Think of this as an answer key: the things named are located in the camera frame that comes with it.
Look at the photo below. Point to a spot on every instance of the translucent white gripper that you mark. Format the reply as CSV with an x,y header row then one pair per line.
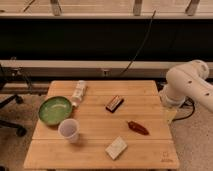
x,y
170,114

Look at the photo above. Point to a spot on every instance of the dark brown rectangular eraser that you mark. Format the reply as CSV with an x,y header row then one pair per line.
x,y
114,103

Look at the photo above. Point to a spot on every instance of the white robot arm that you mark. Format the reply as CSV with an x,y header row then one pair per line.
x,y
187,80

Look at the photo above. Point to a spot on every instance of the white ceramic cup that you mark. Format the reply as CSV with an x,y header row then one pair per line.
x,y
69,129

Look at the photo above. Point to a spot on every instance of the green ceramic bowl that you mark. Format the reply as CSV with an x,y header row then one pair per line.
x,y
54,110

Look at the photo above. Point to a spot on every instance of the red chili pepper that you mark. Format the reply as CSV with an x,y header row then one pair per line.
x,y
137,128

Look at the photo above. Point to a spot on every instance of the beige rectangular sponge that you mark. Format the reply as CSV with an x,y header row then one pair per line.
x,y
116,148

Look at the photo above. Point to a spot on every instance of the clear plastic bottle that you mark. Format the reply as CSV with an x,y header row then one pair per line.
x,y
78,93

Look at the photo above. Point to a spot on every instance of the black office chair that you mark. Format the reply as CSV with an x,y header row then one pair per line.
x,y
8,106

